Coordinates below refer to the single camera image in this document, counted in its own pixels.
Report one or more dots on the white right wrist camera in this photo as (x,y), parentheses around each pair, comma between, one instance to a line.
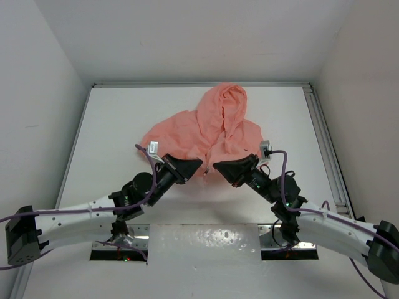
(265,150)

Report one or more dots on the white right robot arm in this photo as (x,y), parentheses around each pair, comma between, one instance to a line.
(375,246)

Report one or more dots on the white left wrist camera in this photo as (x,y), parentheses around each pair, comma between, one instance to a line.
(152,148)

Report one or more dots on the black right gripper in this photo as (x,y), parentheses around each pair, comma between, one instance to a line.
(234,170)

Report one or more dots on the salmon pink hooded jacket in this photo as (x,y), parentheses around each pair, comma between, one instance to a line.
(215,131)

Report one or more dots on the aluminium frame rail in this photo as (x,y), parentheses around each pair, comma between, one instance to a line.
(334,175)
(196,84)

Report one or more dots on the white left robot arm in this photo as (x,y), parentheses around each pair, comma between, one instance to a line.
(30,233)

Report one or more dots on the aluminium frame back rail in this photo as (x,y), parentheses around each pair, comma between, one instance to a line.
(196,84)

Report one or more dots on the aluminium frame right rail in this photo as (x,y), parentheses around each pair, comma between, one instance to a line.
(334,175)

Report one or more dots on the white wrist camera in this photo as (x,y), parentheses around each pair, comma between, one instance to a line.
(152,148)
(265,150)

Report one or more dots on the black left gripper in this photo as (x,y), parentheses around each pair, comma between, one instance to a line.
(181,169)

